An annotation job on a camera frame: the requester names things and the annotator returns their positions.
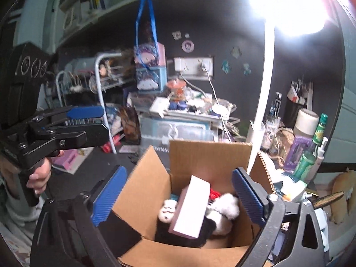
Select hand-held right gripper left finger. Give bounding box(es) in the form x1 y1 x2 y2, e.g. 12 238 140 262
29 165 128 267

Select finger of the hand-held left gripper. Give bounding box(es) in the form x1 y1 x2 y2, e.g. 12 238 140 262
31 106 105 125
30 124 111 153

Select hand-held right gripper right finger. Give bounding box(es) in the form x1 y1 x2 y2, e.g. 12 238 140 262
232 168 330 267

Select white plush bear keychain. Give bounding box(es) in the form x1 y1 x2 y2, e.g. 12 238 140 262
206 193 241 235

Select white pink rectangular box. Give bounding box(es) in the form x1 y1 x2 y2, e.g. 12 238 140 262
168 175 211 239

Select cardboard box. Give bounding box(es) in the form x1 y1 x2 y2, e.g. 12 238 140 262
111 140 279 267

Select white fluffy hair clip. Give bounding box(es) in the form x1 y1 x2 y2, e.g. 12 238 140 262
158 199 178 223

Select black furry item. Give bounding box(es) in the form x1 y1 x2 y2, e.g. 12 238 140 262
154 217 217 248

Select person's left forearm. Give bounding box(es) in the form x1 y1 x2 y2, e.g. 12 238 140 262
0 172 42 240

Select person's left hand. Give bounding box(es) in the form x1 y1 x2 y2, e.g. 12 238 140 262
0 150 65 196

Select autumn leaves art board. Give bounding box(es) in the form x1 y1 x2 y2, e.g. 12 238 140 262
119 106 142 145

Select white printed box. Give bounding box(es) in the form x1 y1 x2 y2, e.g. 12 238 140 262
126 92 156 109

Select purple box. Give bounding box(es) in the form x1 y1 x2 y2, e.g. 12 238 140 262
284 135 313 170

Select white small box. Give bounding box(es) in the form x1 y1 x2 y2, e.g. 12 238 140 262
150 97 171 117

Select blue cartoon display box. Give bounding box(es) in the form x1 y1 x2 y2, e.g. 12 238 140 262
136 67 167 93

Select green bottle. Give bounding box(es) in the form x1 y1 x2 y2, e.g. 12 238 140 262
292 113 329 182

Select white pump bottle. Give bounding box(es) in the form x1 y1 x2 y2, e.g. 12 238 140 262
313 136 329 173

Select pink cartoon display box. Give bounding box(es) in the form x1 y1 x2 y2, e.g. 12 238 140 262
134 43 167 69

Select orange carousel figurine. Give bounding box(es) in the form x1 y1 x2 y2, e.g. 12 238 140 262
167 79 187 101

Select white canister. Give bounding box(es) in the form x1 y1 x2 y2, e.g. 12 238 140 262
294 108 320 140

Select white cluttered desk shelf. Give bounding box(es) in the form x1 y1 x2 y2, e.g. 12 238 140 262
164 97 240 123

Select black pen holder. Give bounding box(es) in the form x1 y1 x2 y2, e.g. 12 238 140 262
284 81 313 130

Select white desk lamp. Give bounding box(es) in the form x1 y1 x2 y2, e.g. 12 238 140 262
246 0 334 173

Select white overhead shelf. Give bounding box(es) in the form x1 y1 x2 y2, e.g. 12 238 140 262
56 0 251 42

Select printed grey clothing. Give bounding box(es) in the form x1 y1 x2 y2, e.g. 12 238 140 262
0 228 31 267

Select white power outlet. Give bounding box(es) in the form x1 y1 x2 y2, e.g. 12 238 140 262
174 57 214 76

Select white wire rack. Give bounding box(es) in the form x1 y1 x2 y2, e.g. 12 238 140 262
56 51 134 153

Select beige coiled cord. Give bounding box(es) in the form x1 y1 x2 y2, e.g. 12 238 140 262
274 128 295 162

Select white cable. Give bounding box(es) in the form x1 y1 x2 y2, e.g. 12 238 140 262
200 64 231 142

